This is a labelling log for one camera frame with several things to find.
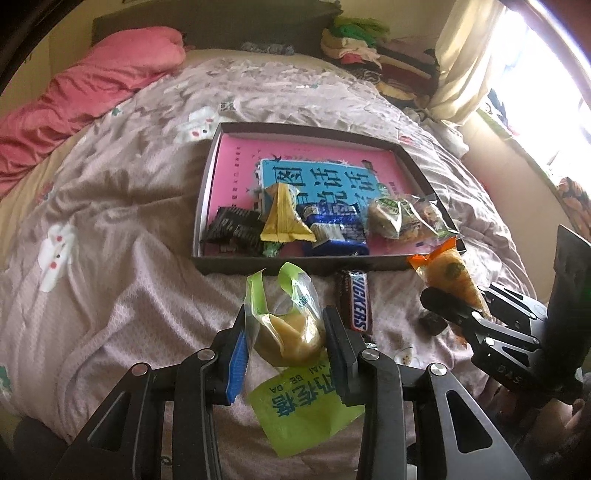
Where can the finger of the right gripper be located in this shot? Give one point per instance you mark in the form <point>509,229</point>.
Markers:
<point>503,353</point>
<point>518,311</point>

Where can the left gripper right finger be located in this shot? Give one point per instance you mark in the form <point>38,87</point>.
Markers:
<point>418,423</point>

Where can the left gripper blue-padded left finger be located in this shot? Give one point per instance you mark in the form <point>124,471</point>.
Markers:
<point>124,436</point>

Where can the small dark chocolate candy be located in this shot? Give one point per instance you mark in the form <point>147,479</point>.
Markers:
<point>433,323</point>

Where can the orange cracker pack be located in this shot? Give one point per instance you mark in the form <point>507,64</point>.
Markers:
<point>445,269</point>

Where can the clear bag nut cookie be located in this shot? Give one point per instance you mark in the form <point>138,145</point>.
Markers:
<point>422,220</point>

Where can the round pastry green label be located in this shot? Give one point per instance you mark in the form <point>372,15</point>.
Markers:
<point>385,217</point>

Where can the snickers bar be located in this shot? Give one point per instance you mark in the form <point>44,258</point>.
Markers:
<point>354,301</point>

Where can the green bag yellow cake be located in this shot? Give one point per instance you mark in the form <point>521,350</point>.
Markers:
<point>298,408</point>

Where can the blue white snack packet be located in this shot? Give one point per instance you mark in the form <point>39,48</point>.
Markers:
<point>338,229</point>

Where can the green black candy wrapper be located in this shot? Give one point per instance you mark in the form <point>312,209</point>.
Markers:
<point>236,230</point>

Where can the yellow snack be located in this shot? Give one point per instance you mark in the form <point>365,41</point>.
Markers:
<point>283,223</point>

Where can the floral cushion on sill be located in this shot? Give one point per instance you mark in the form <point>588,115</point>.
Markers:
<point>577,203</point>

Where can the mauve floral quilt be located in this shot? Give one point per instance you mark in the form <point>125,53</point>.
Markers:
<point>99,274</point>

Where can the shallow grey cardboard tray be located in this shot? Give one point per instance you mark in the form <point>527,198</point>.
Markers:
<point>385,255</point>

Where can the pink and blue book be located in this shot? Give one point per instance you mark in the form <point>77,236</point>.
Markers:
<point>240,167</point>

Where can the pile of folded clothes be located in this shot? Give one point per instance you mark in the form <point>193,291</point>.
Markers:
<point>404,70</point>

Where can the cream curtain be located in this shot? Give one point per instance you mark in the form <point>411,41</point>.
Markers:
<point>466,52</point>

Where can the pink blanket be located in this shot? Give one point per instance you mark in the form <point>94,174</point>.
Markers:
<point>112,71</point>

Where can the dark grey headboard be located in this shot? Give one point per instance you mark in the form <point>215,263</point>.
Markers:
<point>229,24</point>

